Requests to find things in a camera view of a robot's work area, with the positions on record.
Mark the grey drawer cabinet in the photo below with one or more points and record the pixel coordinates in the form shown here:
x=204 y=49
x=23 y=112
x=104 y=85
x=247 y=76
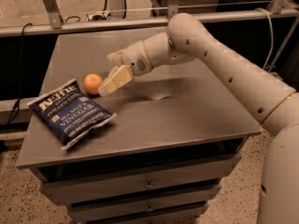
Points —
x=177 y=131

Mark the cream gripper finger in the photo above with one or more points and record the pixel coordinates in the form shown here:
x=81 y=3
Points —
x=117 y=77
x=116 y=57

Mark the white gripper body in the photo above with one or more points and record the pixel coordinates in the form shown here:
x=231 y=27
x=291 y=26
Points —
x=135 y=57

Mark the metal guard rail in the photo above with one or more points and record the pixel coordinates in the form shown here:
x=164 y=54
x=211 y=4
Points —
x=94 y=26

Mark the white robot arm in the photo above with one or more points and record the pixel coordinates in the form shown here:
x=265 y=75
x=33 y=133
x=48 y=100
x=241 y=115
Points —
x=273 y=103

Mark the white power strip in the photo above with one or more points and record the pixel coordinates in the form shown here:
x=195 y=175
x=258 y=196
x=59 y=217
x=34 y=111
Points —
x=102 y=16

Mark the blue chip bag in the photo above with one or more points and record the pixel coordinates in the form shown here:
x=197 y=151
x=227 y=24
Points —
x=69 y=113

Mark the orange fruit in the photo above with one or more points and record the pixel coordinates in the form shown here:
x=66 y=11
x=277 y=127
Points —
x=91 y=83

